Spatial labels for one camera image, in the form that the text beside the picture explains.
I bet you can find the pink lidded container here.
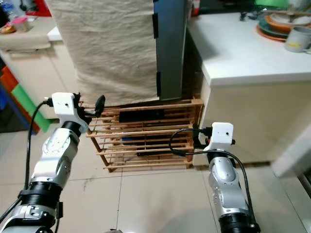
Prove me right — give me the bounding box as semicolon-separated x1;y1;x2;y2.
11;16;32;33

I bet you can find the wooden slatted rack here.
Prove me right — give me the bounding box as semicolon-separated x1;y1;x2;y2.
86;99;205;172

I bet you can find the beige kitchen cabinet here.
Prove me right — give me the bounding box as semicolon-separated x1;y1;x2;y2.
0;24;78;129

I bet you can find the green cutting board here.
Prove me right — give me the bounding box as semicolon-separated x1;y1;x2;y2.
11;83;52;133

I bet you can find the beige linen cloth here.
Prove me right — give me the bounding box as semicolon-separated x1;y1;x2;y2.
46;0;160;106

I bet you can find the blue cutting board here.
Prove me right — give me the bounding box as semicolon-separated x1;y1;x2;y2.
0;85;20;112

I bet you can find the white counter cabinet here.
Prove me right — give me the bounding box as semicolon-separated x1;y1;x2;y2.
186;12;311;166

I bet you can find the red kitchen appliance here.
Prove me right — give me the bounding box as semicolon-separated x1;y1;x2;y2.
24;0;52;17

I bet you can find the orange plate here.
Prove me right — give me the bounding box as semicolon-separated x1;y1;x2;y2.
256;24;290;42

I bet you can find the small dark object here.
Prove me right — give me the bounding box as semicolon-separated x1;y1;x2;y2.
239;12;260;21

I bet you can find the dark teal plate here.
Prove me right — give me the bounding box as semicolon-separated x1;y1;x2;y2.
259;14;294;39

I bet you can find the grey mug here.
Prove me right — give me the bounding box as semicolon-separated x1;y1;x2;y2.
284;27;311;53

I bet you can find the brown bowl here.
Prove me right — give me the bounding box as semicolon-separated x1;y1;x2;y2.
270;11;311;34

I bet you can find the green plastic object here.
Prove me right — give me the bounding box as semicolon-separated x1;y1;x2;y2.
254;0;290;8

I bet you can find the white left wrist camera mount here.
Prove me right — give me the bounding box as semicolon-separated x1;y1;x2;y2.
51;92;89;132

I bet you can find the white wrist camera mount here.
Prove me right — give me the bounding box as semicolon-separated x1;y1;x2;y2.
51;92;89;132
203;122;235;153

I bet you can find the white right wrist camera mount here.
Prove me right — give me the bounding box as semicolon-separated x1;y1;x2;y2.
203;122;235;153

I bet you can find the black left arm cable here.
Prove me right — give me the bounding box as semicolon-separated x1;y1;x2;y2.
0;98;54;224

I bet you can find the metal drawer handle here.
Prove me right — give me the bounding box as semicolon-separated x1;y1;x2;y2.
0;48;32;54

